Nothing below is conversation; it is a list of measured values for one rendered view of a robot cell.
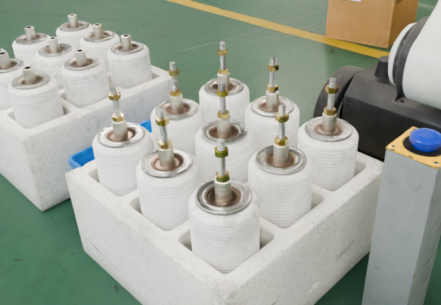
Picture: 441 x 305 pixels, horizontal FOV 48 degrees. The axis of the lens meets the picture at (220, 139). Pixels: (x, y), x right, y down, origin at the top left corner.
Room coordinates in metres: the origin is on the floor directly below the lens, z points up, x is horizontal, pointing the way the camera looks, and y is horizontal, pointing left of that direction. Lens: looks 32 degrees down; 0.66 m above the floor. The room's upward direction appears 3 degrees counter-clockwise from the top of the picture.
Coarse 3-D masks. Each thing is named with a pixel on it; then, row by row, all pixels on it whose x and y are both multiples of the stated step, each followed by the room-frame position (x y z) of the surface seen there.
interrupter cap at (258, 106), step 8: (264, 96) 0.81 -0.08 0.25; (280, 96) 0.80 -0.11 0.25; (256, 104) 0.78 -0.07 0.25; (264, 104) 0.78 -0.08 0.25; (280, 104) 0.78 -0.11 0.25; (288, 104) 0.77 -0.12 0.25; (256, 112) 0.75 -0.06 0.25; (264, 112) 0.75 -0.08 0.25; (272, 112) 0.75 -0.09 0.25; (288, 112) 0.74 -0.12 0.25
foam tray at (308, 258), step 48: (96, 192) 0.64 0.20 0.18; (336, 192) 0.61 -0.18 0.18; (96, 240) 0.65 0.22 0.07; (144, 240) 0.54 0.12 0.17; (288, 240) 0.51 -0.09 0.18; (336, 240) 0.58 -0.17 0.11; (144, 288) 0.55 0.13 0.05; (192, 288) 0.46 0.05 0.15; (240, 288) 0.44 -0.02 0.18; (288, 288) 0.50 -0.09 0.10
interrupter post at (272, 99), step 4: (268, 92) 0.77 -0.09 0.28; (276, 92) 0.77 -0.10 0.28; (268, 96) 0.76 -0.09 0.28; (272, 96) 0.76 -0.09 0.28; (276, 96) 0.76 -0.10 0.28; (268, 100) 0.76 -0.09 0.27; (272, 100) 0.76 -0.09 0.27; (276, 100) 0.76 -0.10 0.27; (268, 104) 0.76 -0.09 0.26; (272, 104) 0.76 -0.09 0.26; (276, 104) 0.76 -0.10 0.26; (268, 108) 0.76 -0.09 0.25; (272, 108) 0.76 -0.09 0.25; (276, 108) 0.76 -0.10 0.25
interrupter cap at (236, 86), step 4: (212, 80) 0.89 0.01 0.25; (216, 80) 0.89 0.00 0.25; (232, 80) 0.89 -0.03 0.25; (236, 80) 0.88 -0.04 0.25; (208, 84) 0.87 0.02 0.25; (212, 84) 0.87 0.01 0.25; (216, 84) 0.87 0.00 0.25; (232, 84) 0.87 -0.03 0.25; (236, 84) 0.87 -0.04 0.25; (240, 84) 0.87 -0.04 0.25; (204, 88) 0.85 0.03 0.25; (208, 88) 0.86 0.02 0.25; (212, 88) 0.86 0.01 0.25; (216, 88) 0.86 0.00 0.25; (232, 88) 0.86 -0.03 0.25; (236, 88) 0.85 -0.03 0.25; (240, 88) 0.85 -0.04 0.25; (208, 92) 0.84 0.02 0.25; (212, 92) 0.83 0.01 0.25; (216, 92) 0.83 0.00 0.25; (228, 92) 0.83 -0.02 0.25; (232, 92) 0.83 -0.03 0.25; (236, 92) 0.83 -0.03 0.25
